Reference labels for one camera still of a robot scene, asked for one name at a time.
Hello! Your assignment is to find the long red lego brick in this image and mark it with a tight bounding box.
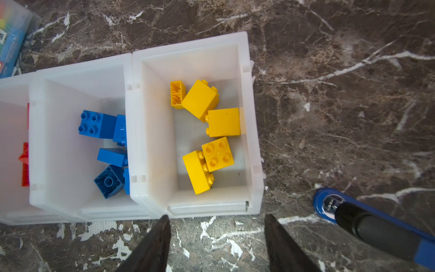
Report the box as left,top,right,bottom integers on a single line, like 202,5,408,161
18,142,30,187

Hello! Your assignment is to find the highlighter marker pack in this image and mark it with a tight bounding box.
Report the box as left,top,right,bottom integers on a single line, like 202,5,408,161
1,1,41,78

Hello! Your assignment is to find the blue stapler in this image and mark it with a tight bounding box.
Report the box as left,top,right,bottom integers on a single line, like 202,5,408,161
313,188,435,270

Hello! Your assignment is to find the right white plastic bin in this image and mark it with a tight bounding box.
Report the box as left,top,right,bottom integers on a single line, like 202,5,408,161
125,32,265,219

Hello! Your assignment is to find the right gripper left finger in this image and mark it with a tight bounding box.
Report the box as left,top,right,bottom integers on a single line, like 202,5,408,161
116,215,172,272

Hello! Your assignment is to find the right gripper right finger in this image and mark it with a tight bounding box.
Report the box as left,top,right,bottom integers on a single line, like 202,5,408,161
265,214,320,272

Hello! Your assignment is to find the blue lego brick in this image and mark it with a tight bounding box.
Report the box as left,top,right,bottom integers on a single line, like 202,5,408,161
94,165,125,199
113,114,127,147
123,168,130,195
97,148,128,167
78,110,117,139

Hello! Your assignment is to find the small yellow lego brick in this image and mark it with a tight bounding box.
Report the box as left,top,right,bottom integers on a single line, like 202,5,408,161
170,80,186,109

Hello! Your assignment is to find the middle white plastic bin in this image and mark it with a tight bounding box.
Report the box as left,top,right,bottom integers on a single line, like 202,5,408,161
29,53,151,222

